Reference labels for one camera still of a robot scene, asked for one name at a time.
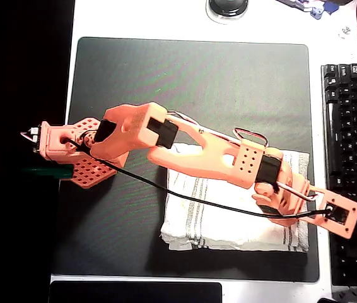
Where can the white striped towel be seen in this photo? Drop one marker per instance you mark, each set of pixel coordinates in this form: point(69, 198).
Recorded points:
point(229, 227)

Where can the orange SO-100 robot arm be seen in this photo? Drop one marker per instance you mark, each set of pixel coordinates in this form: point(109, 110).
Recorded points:
point(134, 126)

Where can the black keyboard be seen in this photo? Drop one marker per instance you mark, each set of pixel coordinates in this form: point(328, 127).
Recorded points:
point(355, 126)

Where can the black mouse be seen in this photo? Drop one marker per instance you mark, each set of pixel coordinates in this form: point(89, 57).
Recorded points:
point(328, 300)

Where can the black desk mat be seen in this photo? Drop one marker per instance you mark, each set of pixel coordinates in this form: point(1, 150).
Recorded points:
point(197, 79)

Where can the black flat pad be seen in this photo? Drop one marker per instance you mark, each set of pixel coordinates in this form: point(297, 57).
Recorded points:
point(134, 292)

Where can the blue and purple clutter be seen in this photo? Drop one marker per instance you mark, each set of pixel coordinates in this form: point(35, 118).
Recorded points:
point(317, 12)

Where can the black round knob device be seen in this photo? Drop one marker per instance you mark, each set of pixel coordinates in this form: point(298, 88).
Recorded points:
point(227, 8)

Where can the green table clamp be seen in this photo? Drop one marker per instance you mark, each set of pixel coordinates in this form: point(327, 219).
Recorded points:
point(46, 172)

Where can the orange camera mount with board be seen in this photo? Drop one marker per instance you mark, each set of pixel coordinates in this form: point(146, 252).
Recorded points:
point(353, 208)

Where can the orange perforated base plate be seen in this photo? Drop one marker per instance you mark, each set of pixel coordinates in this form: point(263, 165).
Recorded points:
point(93, 176)

